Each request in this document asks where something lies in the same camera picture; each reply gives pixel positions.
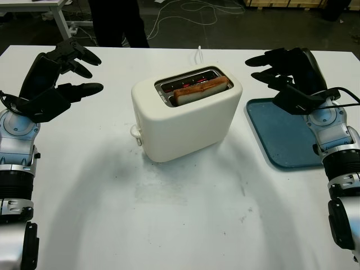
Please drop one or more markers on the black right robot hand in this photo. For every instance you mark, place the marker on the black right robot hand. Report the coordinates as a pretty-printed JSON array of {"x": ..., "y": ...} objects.
[{"x": 308, "y": 70}]

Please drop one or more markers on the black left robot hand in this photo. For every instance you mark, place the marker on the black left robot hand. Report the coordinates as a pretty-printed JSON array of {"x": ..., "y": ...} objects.
[{"x": 39, "y": 73}]

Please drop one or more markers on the toast slice with brown crust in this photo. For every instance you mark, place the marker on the toast slice with brown crust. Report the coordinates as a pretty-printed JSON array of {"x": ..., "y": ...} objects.
[{"x": 197, "y": 94}]

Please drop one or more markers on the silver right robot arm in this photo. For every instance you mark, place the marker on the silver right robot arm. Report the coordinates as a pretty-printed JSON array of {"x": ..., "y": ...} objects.
[{"x": 334, "y": 135}]

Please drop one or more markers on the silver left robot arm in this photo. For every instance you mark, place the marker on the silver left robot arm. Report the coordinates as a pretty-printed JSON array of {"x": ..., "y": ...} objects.
[{"x": 14, "y": 146}]

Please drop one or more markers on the person's legs in black trousers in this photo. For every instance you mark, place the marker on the person's legs in black trousers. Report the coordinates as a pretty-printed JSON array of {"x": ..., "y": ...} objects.
[{"x": 115, "y": 22}]

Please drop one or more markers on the white two-slot toaster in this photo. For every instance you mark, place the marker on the white two-slot toaster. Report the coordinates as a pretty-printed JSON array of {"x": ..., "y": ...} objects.
[{"x": 185, "y": 129}]

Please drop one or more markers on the black bulky object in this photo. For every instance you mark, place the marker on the black bulky object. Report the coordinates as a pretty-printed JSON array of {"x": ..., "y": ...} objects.
[{"x": 327, "y": 9}]

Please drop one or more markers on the white desk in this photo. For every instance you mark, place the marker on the white desk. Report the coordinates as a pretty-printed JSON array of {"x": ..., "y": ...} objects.
[{"x": 42, "y": 5}]

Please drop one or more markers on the blue plastic tray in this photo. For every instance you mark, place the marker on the blue plastic tray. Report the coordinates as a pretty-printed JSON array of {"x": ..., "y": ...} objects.
[{"x": 278, "y": 135}]

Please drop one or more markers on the wooden crates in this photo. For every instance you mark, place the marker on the wooden crates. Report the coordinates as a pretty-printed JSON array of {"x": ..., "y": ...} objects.
[{"x": 281, "y": 2}]

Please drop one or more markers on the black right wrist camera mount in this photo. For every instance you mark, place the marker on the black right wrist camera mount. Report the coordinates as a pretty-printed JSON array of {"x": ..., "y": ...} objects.
[{"x": 295, "y": 101}]

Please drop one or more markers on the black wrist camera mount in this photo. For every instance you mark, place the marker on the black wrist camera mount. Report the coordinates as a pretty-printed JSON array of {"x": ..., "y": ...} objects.
[
  {"x": 295, "y": 101},
  {"x": 45, "y": 108}
]

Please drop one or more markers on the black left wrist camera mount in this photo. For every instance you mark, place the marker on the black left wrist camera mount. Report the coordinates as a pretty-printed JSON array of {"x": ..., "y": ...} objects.
[{"x": 45, "y": 108}]

